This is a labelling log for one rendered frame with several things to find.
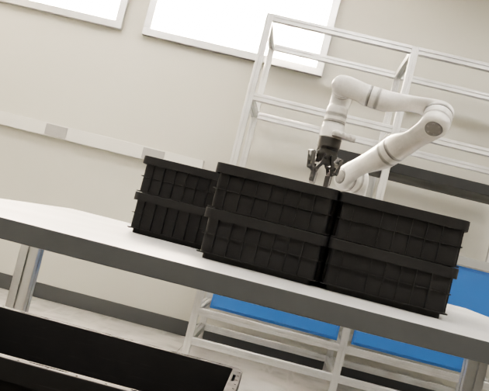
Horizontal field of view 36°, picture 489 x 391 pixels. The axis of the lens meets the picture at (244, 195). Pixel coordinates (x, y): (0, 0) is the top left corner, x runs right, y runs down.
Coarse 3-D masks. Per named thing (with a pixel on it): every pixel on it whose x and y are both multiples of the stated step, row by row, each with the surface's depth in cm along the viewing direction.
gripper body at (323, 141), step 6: (318, 138) 245; (324, 138) 243; (330, 138) 242; (318, 144) 244; (324, 144) 242; (330, 144) 242; (336, 144) 243; (318, 150) 243; (324, 150) 244; (330, 150) 245; (336, 150) 244; (318, 156) 243; (336, 156) 247; (324, 162) 244; (330, 162) 246
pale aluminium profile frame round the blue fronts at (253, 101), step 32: (320, 32) 427; (352, 32) 425; (256, 64) 427; (352, 64) 491; (480, 64) 421; (256, 96) 427; (480, 96) 484; (320, 128) 489; (384, 128) 421; (448, 160) 483; (192, 320) 421; (224, 320) 420; (224, 352) 419; (352, 352) 415; (352, 384) 414; (416, 384) 476
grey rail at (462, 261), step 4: (460, 256) 414; (460, 260) 414; (464, 260) 414; (468, 260) 414; (472, 260) 414; (476, 260) 414; (456, 264) 421; (460, 264) 414; (464, 264) 414; (468, 264) 414; (472, 264) 414; (476, 264) 414; (480, 264) 414; (484, 264) 414; (488, 264) 413; (476, 268) 416; (480, 268) 413; (484, 268) 413; (488, 268) 413
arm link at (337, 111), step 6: (330, 102) 248; (336, 102) 248; (342, 102) 248; (348, 102) 248; (330, 108) 244; (336, 108) 243; (342, 108) 243; (348, 108) 247; (330, 114) 243; (336, 114) 243; (342, 114) 243; (336, 120) 243; (342, 120) 243
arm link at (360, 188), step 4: (364, 176) 268; (368, 176) 269; (356, 180) 266; (360, 180) 267; (364, 180) 268; (368, 180) 269; (356, 184) 266; (360, 184) 267; (364, 184) 268; (368, 184) 269; (352, 188) 267; (356, 188) 267; (360, 188) 268; (364, 188) 268; (352, 192) 271; (356, 192) 270; (360, 192) 269; (364, 192) 268
